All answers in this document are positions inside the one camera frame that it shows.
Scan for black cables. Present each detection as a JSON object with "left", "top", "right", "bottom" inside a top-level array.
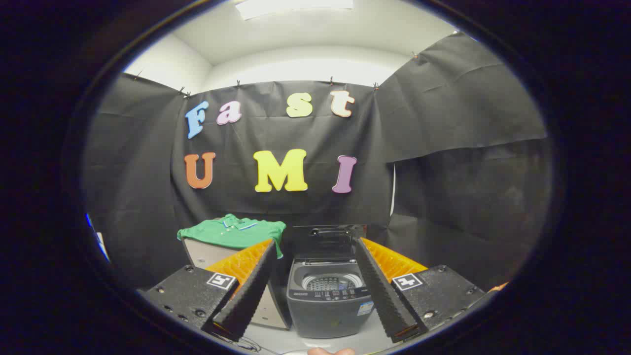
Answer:
[{"left": 212, "top": 331, "right": 269, "bottom": 354}]

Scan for grey washing machine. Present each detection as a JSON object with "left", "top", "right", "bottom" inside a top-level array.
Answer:
[{"left": 286, "top": 256, "right": 374, "bottom": 339}]

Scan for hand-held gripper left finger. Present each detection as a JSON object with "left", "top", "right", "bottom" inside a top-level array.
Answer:
[{"left": 140, "top": 239, "right": 278, "bottom": 342}]

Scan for ceiling light panel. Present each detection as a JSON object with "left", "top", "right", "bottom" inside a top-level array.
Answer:
[{"left": 234, "top": 0, "right": 355, "bottom": 20}]

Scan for dark washing machine lid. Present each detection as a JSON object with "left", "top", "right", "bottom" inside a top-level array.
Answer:
[{"left": 291, "top": 225, "right": 366, "bottom": 262}]

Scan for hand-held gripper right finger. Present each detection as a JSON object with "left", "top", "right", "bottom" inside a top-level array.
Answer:
[{"left": 354, "top": 237, "right": 486, "bottom": 344}]

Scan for green polo shirt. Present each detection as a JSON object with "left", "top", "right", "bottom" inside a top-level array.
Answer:
[{"left": 177, "top": 213, "right": 287, "bottom": 259}]

